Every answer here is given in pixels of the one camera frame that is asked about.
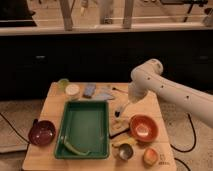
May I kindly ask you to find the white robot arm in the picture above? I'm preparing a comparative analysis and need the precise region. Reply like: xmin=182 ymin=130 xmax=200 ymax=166
xmin=128 ymin=59 xmax=213 ymax=128

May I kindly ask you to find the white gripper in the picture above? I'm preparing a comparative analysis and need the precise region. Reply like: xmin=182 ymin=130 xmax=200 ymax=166
xmin=128 ymin=82 xmax=147 ymax=103

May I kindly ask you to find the blue sponge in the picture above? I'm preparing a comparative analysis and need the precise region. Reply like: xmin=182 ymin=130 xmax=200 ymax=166
xmin=83 ymin=83 xmax=96 ymax=98

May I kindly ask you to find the dark red bowl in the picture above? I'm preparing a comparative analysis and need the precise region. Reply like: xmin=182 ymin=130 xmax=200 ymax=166
xmin=28 ymin=120 xmax=56 ymax=147

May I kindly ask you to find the black wooden scrub brush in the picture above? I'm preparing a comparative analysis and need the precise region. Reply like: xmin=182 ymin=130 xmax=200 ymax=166
xmin=109 ymin=119 xmax=129 ymax=138

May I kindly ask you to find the black cable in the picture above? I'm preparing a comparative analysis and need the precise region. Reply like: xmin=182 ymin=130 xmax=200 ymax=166
xmin=170 ymin=113 xmax=197 ymax=171
xmin=0 ymin=112 xmax=31 ymax=145

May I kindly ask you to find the yellow banana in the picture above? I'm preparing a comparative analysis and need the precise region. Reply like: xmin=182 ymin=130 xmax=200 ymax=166
xmin=112 ymin=137 xmax=137 ymax=148

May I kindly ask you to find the green plastic tray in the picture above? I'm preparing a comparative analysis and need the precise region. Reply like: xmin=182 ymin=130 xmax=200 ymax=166
xmin=54 ymin=101 xmax=109 ymax=159

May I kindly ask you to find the grey blue cloth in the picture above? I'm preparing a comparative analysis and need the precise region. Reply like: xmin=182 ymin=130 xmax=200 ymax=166
xmin=92 ymin=93 xmax=115 ymax=101

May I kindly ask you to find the black cable right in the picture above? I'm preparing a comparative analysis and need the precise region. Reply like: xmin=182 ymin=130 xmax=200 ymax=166
xmin=170 ymin=113 xmax=197 ymax=171

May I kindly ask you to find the black cable left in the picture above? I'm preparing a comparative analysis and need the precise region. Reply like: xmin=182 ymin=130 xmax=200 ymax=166
xmin=0 ymin=112 xmax=31 ymax=145

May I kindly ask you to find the small metal cup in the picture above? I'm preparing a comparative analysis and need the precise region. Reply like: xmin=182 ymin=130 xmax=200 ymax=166
xmin=118 ymin=144 xmax=134 ymax=160

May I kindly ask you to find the orange bowl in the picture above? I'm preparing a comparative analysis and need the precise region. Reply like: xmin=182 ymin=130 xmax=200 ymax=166
xmin=130 ymin=115 xmax=158 ymax=142

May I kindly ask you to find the white handled dish brush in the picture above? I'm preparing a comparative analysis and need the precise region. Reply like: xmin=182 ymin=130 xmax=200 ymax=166
xmin=115 ymin=101 xmax=130 ymax=117

